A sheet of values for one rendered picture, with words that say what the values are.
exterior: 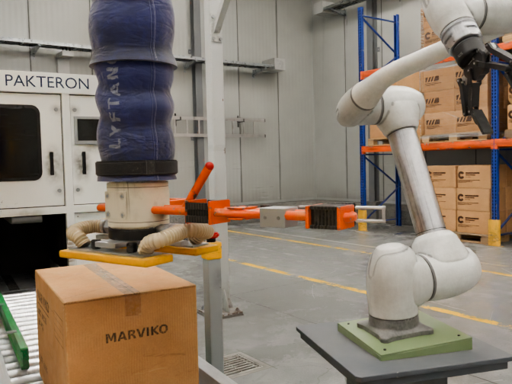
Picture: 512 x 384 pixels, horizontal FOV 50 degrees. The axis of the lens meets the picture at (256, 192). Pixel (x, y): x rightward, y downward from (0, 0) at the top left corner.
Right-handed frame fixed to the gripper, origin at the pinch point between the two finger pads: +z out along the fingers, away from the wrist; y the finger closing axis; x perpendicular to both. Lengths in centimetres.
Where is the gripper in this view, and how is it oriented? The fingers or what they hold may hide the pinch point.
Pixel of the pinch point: (503, 112)
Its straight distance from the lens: 141.3
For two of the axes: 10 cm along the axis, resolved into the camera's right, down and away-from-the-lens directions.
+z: 2.4, 8.6, -4.4
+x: 9.4, -1.0, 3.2
